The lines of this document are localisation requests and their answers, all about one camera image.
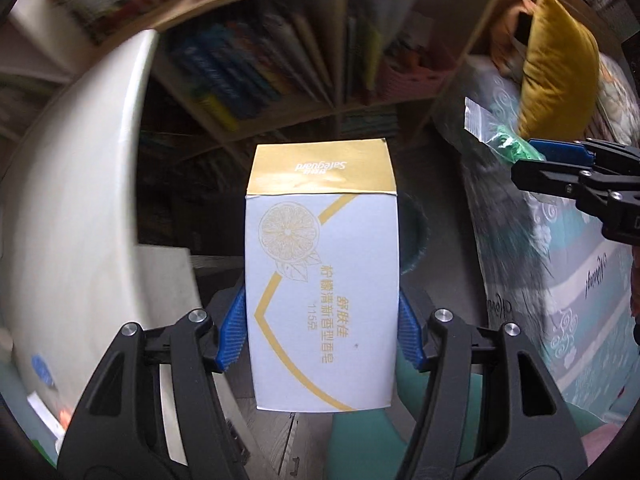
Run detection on bag of green clay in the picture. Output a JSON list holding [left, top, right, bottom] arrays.
[[463, 98, 546, 166]]

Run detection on white gold soap box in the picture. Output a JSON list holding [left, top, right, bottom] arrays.
[[244, 139, 400, 413]]

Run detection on mustard yellow pillow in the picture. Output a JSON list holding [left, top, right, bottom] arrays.
[[518, 0, 600, 141]]

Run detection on wooden bookshelf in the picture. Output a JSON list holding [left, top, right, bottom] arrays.
[[1, 0, 497, 201]]

